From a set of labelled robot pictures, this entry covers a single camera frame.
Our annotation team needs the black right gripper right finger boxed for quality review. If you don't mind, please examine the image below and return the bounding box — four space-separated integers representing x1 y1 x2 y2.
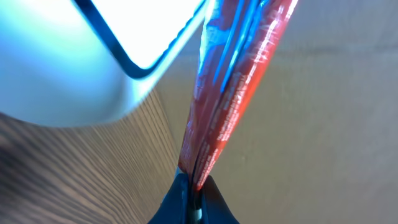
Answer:
201 175 239 224

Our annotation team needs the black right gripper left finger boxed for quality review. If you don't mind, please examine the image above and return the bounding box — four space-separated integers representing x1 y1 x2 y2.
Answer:
148 174 188 224

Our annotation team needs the red white snack bar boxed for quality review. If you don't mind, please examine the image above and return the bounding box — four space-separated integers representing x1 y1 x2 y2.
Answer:
178 0 297 192

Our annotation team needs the white barcode scanner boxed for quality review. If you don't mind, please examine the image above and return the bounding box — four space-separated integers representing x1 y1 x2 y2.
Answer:
1 0 207 127

